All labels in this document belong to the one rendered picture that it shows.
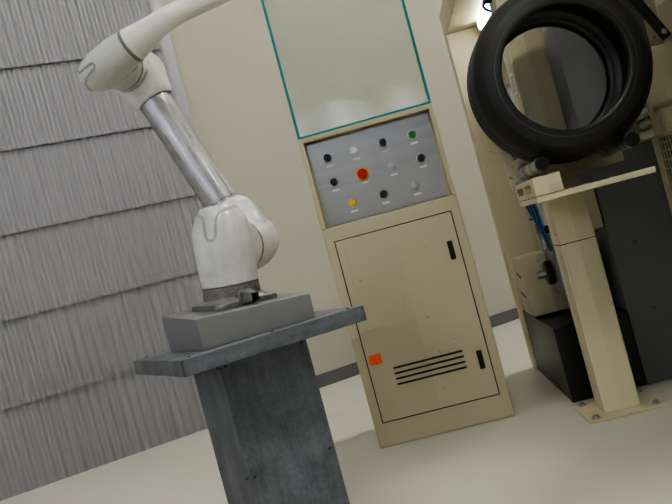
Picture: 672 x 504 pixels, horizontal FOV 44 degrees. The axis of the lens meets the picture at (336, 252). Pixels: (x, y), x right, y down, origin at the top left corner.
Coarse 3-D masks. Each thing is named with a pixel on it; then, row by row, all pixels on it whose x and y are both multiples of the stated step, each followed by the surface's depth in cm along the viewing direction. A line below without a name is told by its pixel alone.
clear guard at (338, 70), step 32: (288, 0) 329; (320, 0) 328; (352, 0) 327; (384, 0) 326; (288, 32) 330; (320, 32) 329; (352, 32) 328; (384, 32) 327; (288, 64) 330; (320, 64) 329; (352, 64) 328; (384, 64) 327; (416, 64) 326; (288, 96) 329; (320, 96) 329; (352, 96) 328; (384, 96) 327; (416, 96) 326; (320, 128) 329
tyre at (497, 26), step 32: (512, 0) 255; (544, 0) 252; (576, 0) 251; (608, 0) 251; (480, 32) 260; (512, 32) 279; (576, 32) 279; (608, 32) 275; (640, 32) 251; (480, 64) 256; (608, 64) 277; (640, 64) 250; (480, 96) 257; (608, 96) 277; (640, 96) 251; (512, 128) 254; (544, 128) 252; (608, 128) 251; (576, 160) 272
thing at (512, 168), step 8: (520, 160) 288; (584, 160) 287; (592, 160) 287; (600, 160) 286; (608, 160) 286; (616, 160) 286; (512, 168) 289; (552, 168) 288; (560, 168) 287; (568, 168) 287; (576, 168) 287; (584, 168) 287; (592, 168) 287; (512, 176) 289; (536, 176) 288; (512, 184) 289
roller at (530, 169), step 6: (534, 162) 255; (540, 162) 254; (546, 162) 254; (522, 168) 280; (528, 168) 267; (534, 168) 257; (540, 168) 254; (546, 168) 254; (522, 174) 282; (528, 174) 273; (534, 174) 269
